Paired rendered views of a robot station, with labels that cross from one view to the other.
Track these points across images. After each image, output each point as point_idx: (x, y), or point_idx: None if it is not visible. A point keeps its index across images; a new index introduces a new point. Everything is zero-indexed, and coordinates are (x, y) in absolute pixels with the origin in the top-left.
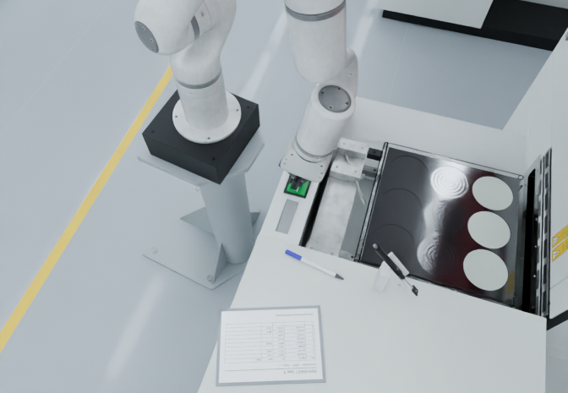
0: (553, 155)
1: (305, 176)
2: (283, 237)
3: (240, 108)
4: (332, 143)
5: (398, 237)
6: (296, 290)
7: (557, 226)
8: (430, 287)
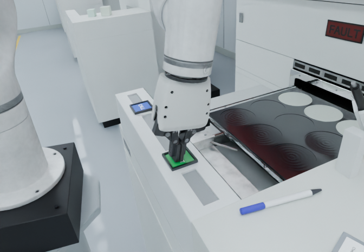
0: (301, 58)
1: (192, 122)
2: (220, 205)
3: (57, 151)
4: (216, 33)
5: (289, 151)
6: (302, 240)
7: (362, 70)
8: None
